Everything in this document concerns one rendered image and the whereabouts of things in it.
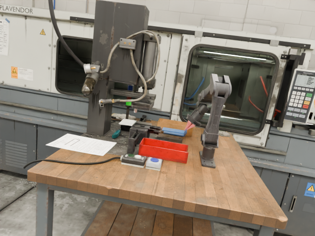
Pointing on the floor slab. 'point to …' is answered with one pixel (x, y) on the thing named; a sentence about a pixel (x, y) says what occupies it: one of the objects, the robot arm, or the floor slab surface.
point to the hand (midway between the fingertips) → (185, 129)
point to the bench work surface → (160, 193)
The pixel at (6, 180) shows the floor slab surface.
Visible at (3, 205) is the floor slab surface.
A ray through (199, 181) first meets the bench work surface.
